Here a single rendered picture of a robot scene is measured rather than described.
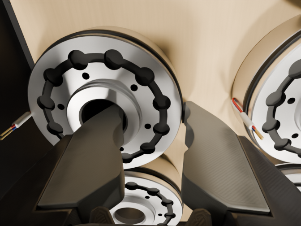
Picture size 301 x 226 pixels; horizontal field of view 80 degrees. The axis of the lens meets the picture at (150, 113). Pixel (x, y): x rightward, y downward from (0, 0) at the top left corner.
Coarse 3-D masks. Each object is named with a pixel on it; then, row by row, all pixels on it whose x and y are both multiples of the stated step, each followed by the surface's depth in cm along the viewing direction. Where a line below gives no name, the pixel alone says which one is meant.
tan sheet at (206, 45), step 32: (32, 0) 12; (64, 0) 11; (96, 0) 11; (128, 0) 11; (160, 0) 11; (192, 0) 11; (224, 0) 11; (256, 0) 11; (288, 0) 11; (32, 32) 12; (64, 32) 12; (160, 32) 12; (192, 32) 12; (224, 32) 12; (256, 32) 12; (192, 64) 13; (224, 64) 13; (192, 96) 15; (224, 96) 14
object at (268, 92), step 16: (288, 48) 10; (272, 64) 10; (288, 64) 10; (272, 80) 10; (288, 80) 11; (256, 96) 11; (272, 96) 11; (288, 96) 11; (256, 112) 11; (272, 112) 12; (288, 112) 11; (272, 128) 12; (288, 128) 12; (272, 144) 13; (288, 144) 13; (288, 160) 13
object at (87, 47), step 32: (64, 64) 11; (96, 64) 10; (128, 64) 10; (160, 64) 10; (32, 96) 11; (64, 96) 11; (160, 96) 12; (64, 128) 13; (160, 128) 13; (128, 160) 14
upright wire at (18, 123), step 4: (28, 112) 12; (24, 116) 12; (28, 116) 12; (16, 120) 11; (20, 120) 12; (24, 120) 12; (12, 124) 11; (16, 124) 11; (20, 124) 12; (12, 128) 11; (4, 132) 10; (8, 132) 11; (4, 136) 11
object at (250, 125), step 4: (232, 100) 13; (232, 104) 13; (236, 104) 13; (236, 108) 13; (240, 112) 12; (244, 112) 12; (240, 116) 12; (244, 116) 11; (244, 120) 11; (248, 120) 11; (248, 124) 11; (252, 124) 11; (252, 128) 11; (256, 128) 10; (256, 132) 10; (260, 136) 10
